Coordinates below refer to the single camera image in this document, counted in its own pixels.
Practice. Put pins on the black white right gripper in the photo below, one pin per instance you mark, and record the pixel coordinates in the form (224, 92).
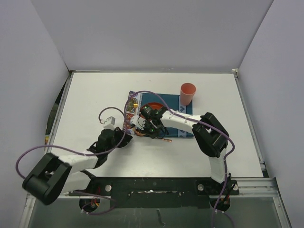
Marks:
(143, 130)

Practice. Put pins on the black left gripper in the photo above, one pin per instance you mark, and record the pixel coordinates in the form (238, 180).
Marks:
(127, 138)

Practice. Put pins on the copper spoon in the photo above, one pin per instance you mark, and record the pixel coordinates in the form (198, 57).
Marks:
(144, 135)

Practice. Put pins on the pink plastic cup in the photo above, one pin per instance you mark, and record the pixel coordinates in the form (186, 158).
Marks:
(187, 92)

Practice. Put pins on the red round plate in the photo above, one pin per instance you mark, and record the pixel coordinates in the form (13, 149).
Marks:
(152, 106)

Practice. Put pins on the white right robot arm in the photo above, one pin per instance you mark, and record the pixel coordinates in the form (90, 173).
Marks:
(210, 135)

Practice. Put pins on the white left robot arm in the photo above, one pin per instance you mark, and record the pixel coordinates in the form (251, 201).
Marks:
(54, 175)

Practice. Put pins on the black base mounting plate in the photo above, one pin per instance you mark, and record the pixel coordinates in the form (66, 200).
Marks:
(96, 204)

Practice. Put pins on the aluminium front rail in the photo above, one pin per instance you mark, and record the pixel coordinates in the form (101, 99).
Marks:
(200, 186)

